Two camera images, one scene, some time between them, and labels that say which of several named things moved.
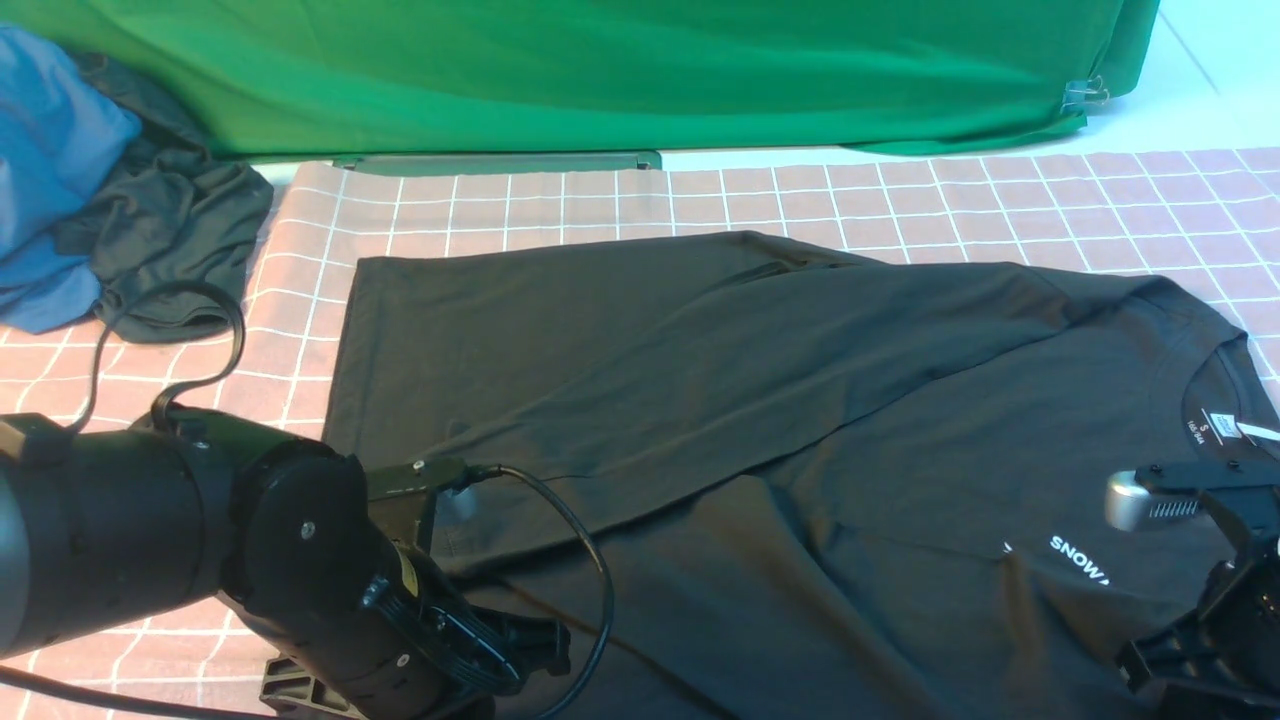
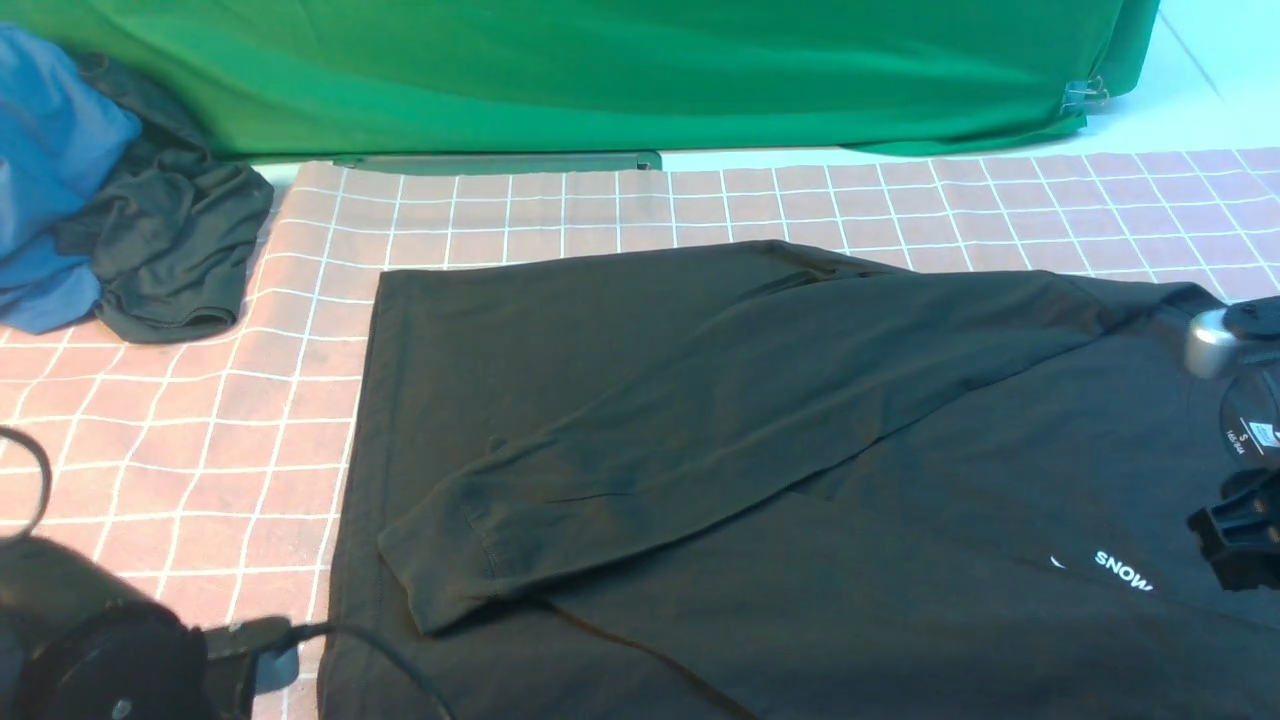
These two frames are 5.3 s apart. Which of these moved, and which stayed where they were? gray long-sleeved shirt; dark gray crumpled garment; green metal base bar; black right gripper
Moved: black right gripper
Stayed: green metal base bar; dark gray crumpled garment; gray long-sleeved shirt
